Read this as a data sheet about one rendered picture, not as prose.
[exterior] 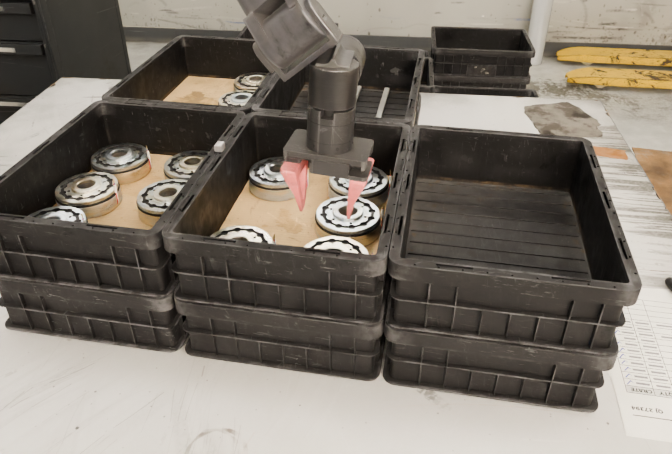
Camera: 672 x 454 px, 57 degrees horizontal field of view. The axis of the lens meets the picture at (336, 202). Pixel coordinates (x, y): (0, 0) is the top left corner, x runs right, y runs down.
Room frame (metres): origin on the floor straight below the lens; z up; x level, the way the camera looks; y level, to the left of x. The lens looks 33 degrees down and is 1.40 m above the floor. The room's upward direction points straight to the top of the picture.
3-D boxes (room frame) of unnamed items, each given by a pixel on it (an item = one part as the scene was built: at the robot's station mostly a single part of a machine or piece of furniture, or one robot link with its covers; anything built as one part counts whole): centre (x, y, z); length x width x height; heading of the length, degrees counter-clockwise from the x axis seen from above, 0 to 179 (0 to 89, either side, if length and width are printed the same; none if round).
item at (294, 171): (0.68, 0.03, 1.00); 0.07 x 0.07 x 0.09; 78
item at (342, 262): (0.82, 0.05, 0.92); 0.40 x 0.30 x 0.02; 170
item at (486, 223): (0.76, -0.25, 0.87); 0.40 x 0.30 x 0.11; 170
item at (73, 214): (0.77, 0.44, 0.86); 0.10 x 0.10 x 0.01
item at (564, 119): (1.49, -0.60, 0.71); 0.22 x 0.19 x 0.01; 174
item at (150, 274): (0.87, 0.34, 0.87); 0.40 x 0.30 x 0.11; 170
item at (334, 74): (0.68, 0.00, 1.13); 0.07 x 0.06 x 0.07; 172
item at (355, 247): (0.69, 0.00, 0.86); 0.10 x 0.10 x 0.01
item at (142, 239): (0.87, 0.34, 0.92); 0.40 x 0.30 x 0.02; 170
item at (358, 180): (0.67, -0.01, 1.00); 0.07 x 0.07 x 0.09; 78
